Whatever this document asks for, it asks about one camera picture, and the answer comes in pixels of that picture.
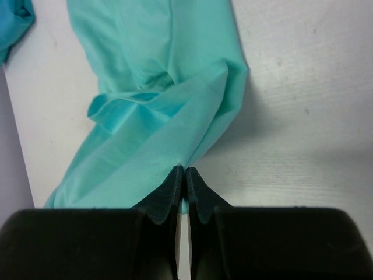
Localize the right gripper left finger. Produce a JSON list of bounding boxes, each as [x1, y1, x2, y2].
[[1, 166, 184, 279]]

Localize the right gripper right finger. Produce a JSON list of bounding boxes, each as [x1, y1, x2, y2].
[[185, 167, 372, 279]]

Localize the mint green t shirt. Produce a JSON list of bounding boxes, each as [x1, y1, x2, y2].
[[45, 1, 248, 208]]

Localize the folded teal t shirt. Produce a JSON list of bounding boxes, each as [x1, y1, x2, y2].
[[1, 0, 36, 66]]

